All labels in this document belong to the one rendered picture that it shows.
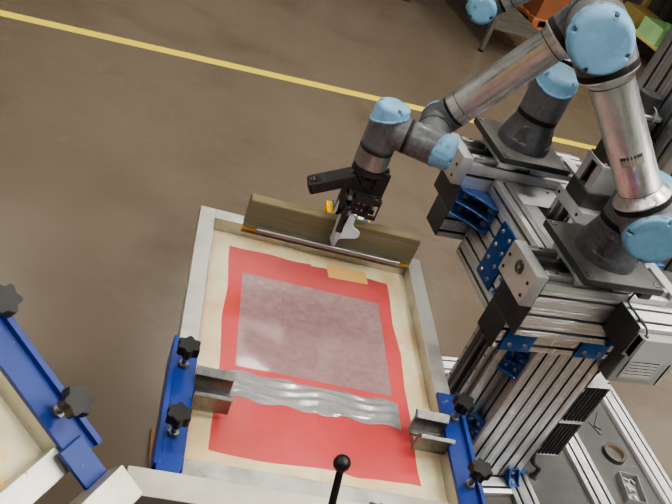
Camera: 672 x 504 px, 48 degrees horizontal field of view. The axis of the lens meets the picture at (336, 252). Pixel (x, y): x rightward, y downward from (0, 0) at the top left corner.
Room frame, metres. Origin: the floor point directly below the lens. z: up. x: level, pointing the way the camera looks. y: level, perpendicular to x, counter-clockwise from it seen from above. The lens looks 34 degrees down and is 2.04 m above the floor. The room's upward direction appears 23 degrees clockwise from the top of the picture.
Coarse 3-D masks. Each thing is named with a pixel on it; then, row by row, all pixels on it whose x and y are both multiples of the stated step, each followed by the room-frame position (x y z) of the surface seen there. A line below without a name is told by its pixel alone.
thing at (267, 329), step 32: (256, 256) 1.47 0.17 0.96; (256, 288) 1.35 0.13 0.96; (288, 288) 1.40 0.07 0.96; (224, 320) 1.21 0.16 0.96; (256, 320) 1.25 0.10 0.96; (288, 320) 1.30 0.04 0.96; (224, 352) 1.12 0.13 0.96; (256, 352) 1.16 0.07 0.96; (288, 352) 1.20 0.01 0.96; (224, 416) 0.97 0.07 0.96; (256, 416) 1.00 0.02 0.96; (288, 416) 1.03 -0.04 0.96; (224, 448) 0.90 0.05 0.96; (256, 448) 0.93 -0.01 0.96; (288, 448) 0.96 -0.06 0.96
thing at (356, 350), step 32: (320, 288) 1.45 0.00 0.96; (352, 288) 1.50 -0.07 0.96; (384, 288) 1.56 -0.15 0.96; (320, 320) 1.34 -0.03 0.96; (352, 320) 1.39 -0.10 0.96; (384, 320) 1.43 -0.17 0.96; (320, 352) 1.24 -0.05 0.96; (352, 352) 1.28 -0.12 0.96; (384, 352) 1.32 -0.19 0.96; (320, 384) 1.15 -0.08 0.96; (352, 384) 1.19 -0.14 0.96; (384, 384) 1.23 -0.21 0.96; (320, 416) 1.06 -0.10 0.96; (320, 448) 0.99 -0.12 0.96; (352, 448) 1.02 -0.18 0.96; (384, 448) 1.05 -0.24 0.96; (384, 480) 0.98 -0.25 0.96; (416, 480) 1.01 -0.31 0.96
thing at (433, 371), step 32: (224, 224) 1.51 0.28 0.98; (192, 256) 1.33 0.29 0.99; (192, 288) 1.23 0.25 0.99; (416, 288) 1.56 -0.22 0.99; (192, 320) 1.14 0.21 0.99; (416, 320) 1.46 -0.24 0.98; (224, 480) 0.81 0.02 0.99; (256, 480) 0.84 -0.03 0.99; (288, 480) 0.86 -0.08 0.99; (448, 480) 1.02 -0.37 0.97
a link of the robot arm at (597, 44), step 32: (608, 0) 1.48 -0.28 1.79; (576, 32) 1.41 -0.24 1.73; (608, 32) 1.41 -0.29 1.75; (576, 64) 1.41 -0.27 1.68; (608, 64) 1.40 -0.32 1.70; (640, 64) 1.45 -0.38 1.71; (608, 96) 1.43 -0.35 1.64; (640, 96) 1.47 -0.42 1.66; (608, 128) 1.44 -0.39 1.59; (640, 128) 1.44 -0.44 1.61; (608, 160) 1.46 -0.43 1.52; (640, 160) 1.43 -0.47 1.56; (640, 192) 1.43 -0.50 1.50; (640, 224) 1.40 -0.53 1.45; (640, 256) 1.41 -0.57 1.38
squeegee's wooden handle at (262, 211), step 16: (256, 208) 1.41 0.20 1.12; (272, 208) 1.42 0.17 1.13; (288, 208) 1.43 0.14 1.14; (304, 208) 1.45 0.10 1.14; (256, 224) 1.41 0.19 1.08; (272, 224) 1.42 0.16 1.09; (288, 224) 1.43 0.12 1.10; (304, 224) 1.44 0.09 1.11; (320, 224) 1.45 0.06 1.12; (368, 224) 1.49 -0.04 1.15; (320, 240) 1.45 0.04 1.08; (352, 240) 1.47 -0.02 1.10; (368, 240) 1.48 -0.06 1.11; (384, 240) 1.49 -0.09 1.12; (400, 240) 1.50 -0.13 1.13; (416, 240) 1.52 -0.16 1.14; (400, 256) 1.51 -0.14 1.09
